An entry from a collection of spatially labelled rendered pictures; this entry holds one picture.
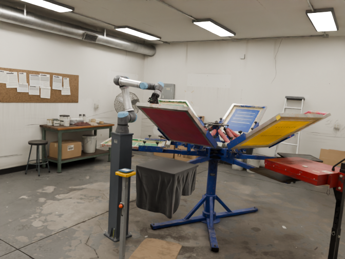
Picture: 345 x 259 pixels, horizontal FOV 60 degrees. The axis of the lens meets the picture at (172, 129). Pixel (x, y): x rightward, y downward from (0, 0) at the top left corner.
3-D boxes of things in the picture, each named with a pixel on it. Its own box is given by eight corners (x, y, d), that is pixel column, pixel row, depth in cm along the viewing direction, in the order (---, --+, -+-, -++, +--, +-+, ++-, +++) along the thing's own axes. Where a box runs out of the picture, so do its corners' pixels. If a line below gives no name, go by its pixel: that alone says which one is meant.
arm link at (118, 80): (109, 73, 325) (146, 80, 304) (115, 74, 335) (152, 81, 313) (108, 84, 327) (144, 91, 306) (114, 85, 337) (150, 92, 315)
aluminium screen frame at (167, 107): (187, 110, 260) (188, 106, 261) (135, 105, 291) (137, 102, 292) (215, 148, 321) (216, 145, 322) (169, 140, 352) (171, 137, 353)
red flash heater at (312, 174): (356, 184, 252) (358, 170, 251) (320, 189, 231) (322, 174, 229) (296, 166, 306) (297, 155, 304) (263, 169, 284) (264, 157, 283)
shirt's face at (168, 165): (173, 174, 268) (173, 173, 268) (136, 165, 290) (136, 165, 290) (198, 165, 308) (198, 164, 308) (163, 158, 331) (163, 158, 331)
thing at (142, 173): (171, 219, 272) (174, 173, 267) (133, 207, 295) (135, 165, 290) (172, 218, 274) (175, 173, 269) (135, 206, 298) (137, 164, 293)
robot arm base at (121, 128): (112, 131, 329) (113, 123, 328) (123, 131, 340) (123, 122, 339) (120, 133, 319) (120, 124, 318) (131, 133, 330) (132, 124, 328)
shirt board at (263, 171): (311, 185, 286) (312, 177, 285) (282, 189, 267) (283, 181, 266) (226, 155, 403) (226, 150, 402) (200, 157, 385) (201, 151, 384)
